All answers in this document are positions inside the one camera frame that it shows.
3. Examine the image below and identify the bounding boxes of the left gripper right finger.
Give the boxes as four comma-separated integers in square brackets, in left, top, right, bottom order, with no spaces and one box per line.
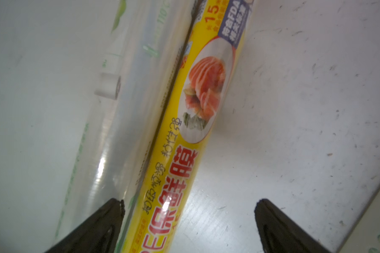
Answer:
[254,199,329,253]

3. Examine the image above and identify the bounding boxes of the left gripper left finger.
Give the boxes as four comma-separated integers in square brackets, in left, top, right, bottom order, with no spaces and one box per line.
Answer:
[46,198,125,253]

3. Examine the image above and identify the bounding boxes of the white perforated plastic basket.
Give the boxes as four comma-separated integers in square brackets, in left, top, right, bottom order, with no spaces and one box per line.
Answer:
[340,187,380,253]

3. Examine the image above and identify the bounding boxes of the yellow wrap roll group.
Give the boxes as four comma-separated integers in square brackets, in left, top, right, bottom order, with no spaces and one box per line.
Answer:
[120,1,256,253]

